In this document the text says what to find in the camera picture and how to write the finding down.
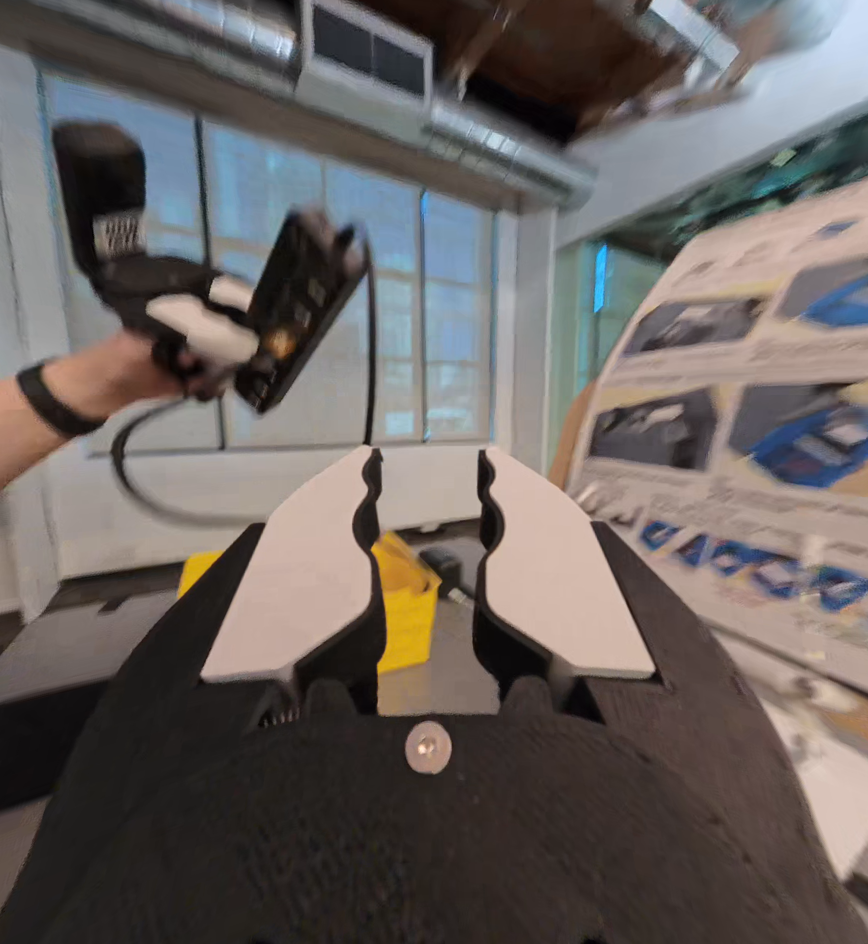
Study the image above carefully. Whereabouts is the ceiling air vent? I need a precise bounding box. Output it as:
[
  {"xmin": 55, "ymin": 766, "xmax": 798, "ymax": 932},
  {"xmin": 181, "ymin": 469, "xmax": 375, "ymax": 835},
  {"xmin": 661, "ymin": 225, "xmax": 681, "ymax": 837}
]
[{"xmin": 304, "ymin": 0, "xmax": 438, "ymax": 101}]

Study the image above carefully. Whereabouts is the instruction sheet on stand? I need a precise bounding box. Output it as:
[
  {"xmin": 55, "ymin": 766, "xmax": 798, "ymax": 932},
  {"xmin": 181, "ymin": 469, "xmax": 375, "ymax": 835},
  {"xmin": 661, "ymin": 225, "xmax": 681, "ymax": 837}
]
[{"xmin": 549, "ymin": 369, "xmax": 868, "ymax": 768}]

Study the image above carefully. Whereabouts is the yellow plastic bin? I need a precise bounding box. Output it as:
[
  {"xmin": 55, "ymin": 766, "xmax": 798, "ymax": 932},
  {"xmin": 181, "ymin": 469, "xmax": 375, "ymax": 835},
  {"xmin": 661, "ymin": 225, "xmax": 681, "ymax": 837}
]
[{"xmin": 178, "ymin": 531, "xmax": 444, "ymax": 679}]

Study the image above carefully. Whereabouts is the large glass window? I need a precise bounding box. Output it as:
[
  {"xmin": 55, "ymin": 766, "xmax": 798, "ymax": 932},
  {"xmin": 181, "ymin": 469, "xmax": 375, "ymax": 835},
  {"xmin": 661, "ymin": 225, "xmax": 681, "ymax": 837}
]
[{"xmin": 43, "ymin": 74, "xmax": 497, "ymax": 451}]

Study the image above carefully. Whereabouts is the narrow glass window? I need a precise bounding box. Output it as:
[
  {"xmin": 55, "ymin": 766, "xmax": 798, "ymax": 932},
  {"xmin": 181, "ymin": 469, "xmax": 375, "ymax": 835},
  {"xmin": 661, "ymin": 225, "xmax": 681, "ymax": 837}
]
[{"xmin": 549, "ymin": 236, "xmax": 671, "ymax": 387}]

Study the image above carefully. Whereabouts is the black power station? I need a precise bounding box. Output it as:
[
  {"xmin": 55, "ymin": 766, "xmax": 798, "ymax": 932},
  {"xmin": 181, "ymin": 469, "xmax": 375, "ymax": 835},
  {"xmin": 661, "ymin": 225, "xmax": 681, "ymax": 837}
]
[{"xmin": 417, "ymin": 543, "xmax": 482, "ymax": 603}]

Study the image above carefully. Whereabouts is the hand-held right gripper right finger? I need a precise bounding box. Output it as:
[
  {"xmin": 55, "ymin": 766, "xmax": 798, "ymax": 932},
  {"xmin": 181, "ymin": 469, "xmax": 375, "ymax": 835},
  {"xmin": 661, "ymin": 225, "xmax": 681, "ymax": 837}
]
[{"xmin": 471, "ymin": 443, "xmax": 659, "ymax": 694}]

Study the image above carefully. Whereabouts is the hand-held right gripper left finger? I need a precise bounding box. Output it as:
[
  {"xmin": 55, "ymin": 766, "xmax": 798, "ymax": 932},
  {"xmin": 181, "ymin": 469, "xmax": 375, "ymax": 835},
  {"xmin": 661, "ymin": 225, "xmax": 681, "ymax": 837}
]
[{"xmin": 198, "ymin": 443, "xmax": 390, "ymax": 697}]

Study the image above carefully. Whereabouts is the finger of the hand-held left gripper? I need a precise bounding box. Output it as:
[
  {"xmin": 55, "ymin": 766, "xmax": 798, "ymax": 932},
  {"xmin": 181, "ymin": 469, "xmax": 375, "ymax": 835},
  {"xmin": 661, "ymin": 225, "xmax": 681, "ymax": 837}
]
[
  {"xmin": 145, "ymin": 294, "xmax": 265, "ymax": 370},
  {"xmin": 206, "ymin": 273, "xmax": 261, "ymax": 317}
]

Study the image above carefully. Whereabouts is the black wrist strap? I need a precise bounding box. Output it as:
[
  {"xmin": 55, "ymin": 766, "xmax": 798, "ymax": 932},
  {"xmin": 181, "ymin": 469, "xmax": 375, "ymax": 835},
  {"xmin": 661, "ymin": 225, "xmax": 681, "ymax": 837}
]
[{"xmin": 15, "ymin": 362, "xmax": 106, "ymax": 441}]

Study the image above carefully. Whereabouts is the instruction poster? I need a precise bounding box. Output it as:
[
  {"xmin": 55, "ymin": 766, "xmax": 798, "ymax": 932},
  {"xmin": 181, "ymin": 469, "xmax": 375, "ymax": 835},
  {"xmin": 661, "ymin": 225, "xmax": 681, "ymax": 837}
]
[{"xmin": 567, "ymin": 166, "xmax": 868, "ymax": 668}]

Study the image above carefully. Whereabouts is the person's left hand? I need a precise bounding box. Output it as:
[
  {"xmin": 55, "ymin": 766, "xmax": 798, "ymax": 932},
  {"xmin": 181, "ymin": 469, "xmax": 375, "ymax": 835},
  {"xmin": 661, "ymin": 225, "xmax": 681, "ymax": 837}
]
[{"xmin": 51, "ymin": 328, "xmax": 221, "ymax": 424}]

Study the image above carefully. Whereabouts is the silver ventilation duct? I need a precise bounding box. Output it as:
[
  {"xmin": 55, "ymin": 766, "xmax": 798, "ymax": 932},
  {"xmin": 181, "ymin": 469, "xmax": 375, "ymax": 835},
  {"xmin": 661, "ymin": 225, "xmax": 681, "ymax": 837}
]
[{"xmin": 0, "ymin": 0, "xmax": 597, "ymax": 207}]

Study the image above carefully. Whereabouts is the black 7-port USB hub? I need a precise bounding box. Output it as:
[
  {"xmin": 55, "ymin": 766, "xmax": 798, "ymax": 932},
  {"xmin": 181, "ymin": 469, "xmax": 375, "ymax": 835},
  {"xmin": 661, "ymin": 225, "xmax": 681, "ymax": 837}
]
[{"xmin": 110, "ymin": 222, "xmax": 379, "ymax": 529}]

